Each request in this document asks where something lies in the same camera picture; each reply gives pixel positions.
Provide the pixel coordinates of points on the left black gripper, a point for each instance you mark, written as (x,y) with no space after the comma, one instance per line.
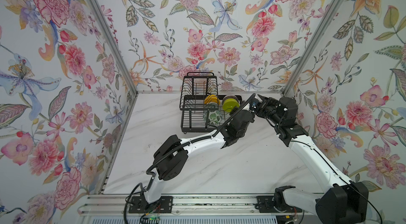
(233,111)

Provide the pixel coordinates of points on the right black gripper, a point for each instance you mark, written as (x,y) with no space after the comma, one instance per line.
(268,103)

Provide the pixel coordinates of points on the green leaf pattern bowl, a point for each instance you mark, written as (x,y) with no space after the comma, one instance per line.
(214,118)

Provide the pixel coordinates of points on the lime green plastic bowl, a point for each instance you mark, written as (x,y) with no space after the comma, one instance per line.
(229,104)

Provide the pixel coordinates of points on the black wire dish rack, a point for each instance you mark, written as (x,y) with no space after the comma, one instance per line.
(196,87)

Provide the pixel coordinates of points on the yellow plastic bowl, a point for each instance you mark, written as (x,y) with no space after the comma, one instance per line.
(211,100)

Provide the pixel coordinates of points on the pink striped ceramic bowl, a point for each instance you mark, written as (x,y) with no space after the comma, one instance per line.
(230,97)

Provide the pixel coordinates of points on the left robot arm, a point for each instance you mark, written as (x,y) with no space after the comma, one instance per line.
(171,157)

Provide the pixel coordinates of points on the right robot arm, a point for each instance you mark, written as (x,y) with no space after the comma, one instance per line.
(343,201)

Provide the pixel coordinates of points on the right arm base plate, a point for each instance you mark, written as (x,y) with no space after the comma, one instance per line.
(267,204)

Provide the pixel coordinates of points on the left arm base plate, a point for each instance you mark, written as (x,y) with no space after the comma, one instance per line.
(138,204)

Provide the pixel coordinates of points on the aluminium mounting rail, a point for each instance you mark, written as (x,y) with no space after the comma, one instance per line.
(181,205)

